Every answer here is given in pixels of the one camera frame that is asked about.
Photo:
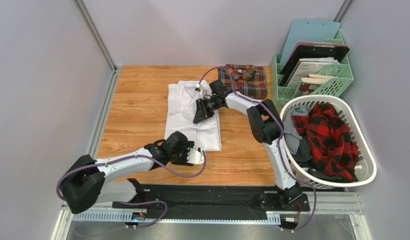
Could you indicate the red black plaid shirt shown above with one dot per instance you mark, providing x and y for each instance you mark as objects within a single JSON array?
[{"x": 334, "y": 153}]

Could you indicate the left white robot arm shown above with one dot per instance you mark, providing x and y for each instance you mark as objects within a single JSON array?
[{"x": 84, "y": 184}]

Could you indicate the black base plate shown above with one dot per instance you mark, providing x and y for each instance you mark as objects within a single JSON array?
[{"x": 214, "y": 202}]

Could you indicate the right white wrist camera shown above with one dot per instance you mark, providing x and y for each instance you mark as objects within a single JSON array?
[{"x": 202, "y": 89}]

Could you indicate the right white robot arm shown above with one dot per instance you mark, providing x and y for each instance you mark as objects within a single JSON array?
[{"x": 266, "y": 127}]

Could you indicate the white booklet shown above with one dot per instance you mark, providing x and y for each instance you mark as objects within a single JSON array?
[{"x": 306, "y": 66}]

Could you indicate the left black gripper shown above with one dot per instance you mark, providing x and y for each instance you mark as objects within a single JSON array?
[{"x": 183, "y": 161}]

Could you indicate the aluminium frame rail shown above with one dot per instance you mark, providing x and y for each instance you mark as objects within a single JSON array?
[{"x": 131, "y": 205}]

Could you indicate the blue clipboard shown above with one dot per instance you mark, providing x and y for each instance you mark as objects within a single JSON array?
[{"x": 307, "y": 30}]

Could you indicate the green desk organizer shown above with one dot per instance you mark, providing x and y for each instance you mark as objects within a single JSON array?
[{"x": 342, "y": 73}]

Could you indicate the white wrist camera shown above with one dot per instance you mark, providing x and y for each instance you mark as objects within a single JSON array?
[
  {"x": 202, "y": 89},
  {"x": 195, "y": 156}
]

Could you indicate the black clipboard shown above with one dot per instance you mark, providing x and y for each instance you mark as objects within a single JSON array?
[{"x": 306, "y": 50}]

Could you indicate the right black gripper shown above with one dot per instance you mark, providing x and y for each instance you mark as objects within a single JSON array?
[{"x": 204, "y": 107}]

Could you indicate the white laundry basket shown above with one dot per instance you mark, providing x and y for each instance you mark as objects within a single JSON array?
[{"x": 365, "y": 169}]

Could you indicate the folded plaid shirt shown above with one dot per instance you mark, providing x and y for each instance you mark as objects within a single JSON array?
[{"x": 250, "y": 80}]

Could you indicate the dark red book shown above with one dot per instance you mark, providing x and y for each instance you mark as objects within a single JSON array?
[{"x": 310, "y": 83}]

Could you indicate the white long sleeve shirt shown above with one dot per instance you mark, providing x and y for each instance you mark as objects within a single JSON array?
[{"x": 181, "y": 111}]

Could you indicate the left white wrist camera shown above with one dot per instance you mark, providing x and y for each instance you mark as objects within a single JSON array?
[{"x": 195, "y": 156}]

